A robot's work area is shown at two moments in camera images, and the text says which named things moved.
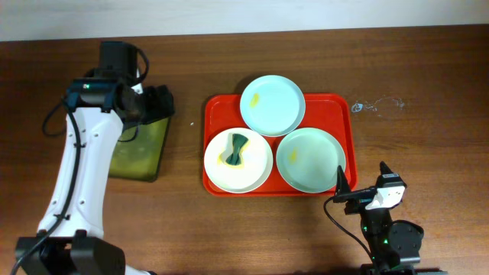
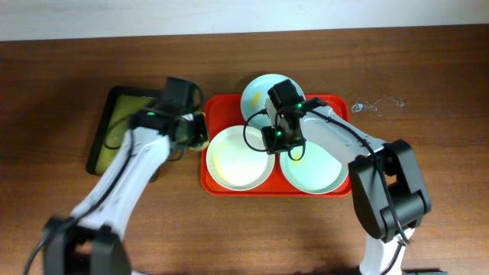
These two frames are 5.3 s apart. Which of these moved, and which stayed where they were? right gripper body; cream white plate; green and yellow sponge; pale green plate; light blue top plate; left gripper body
Moved: left gripper body; right gripper body; green and yellow sponge
Stayed: light blue top plate; cream white plate; pale green plate
